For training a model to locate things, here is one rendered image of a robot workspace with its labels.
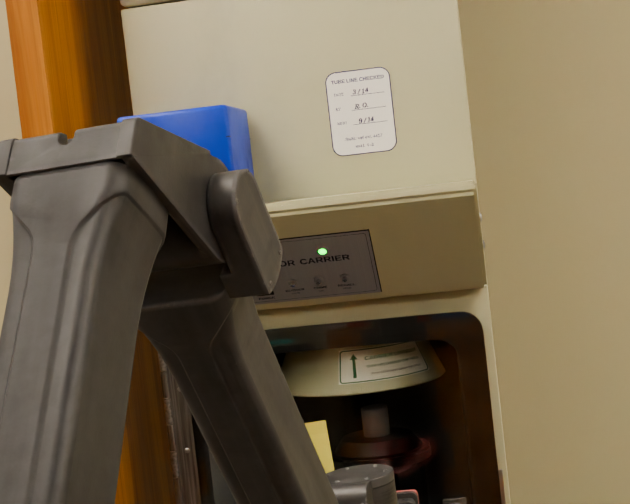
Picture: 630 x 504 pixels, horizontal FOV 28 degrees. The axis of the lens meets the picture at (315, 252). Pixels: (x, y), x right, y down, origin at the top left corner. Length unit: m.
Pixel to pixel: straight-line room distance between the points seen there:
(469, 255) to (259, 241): 0.48
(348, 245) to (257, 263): 0.45
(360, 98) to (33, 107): 0.30
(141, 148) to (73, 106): 0.63
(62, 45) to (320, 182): 0.27
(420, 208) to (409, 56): 0.18
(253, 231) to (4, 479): 0.21
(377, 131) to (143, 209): 0.61
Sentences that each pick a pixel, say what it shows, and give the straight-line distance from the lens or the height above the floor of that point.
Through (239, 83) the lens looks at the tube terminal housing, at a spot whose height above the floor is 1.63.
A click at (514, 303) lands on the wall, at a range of 1.62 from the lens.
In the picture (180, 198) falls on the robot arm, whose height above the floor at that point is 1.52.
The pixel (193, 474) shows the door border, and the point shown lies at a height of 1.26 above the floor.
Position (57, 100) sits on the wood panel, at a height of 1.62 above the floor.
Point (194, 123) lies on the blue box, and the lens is 1.10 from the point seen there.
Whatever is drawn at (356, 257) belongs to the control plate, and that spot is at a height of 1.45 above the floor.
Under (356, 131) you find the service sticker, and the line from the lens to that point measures 1.19.
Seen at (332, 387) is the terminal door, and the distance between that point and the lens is 1.19.
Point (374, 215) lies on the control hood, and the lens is 1.08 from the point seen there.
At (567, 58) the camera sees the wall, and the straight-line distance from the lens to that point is 1.62.
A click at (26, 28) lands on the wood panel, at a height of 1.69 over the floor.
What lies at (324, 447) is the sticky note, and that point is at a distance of 1.20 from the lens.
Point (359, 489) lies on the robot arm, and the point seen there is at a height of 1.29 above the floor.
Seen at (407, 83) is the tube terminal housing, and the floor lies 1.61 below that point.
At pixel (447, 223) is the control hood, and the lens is 1.09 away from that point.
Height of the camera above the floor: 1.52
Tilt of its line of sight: 3 degrees down
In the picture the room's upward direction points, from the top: 6 degrees counter-clockwise
